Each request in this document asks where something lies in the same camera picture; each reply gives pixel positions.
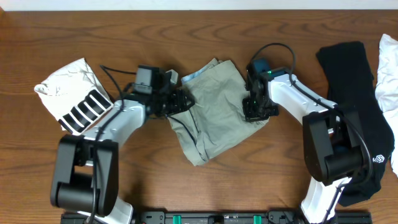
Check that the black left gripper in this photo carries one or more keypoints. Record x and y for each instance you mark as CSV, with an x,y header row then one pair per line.
x,y
175,101

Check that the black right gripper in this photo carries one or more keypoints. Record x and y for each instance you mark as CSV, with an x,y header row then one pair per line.
x,y
250,116

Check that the khaki green shorts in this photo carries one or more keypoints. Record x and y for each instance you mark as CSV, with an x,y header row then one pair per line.
x,y
216,122

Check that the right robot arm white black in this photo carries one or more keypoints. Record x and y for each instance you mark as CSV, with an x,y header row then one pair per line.
x,y
333,145

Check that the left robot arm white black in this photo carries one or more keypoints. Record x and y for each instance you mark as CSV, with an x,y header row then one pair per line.
x,y
86,174

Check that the white shirt with black stripes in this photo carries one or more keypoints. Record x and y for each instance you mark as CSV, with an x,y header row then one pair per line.
x,y
74,96

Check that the black garment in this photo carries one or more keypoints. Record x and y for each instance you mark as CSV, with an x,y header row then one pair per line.
x,y
350,80

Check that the white garment at right edge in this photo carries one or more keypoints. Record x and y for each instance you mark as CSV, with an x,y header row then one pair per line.
x,y
386,88

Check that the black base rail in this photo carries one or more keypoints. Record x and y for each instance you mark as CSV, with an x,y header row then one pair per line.
x,y
271,217

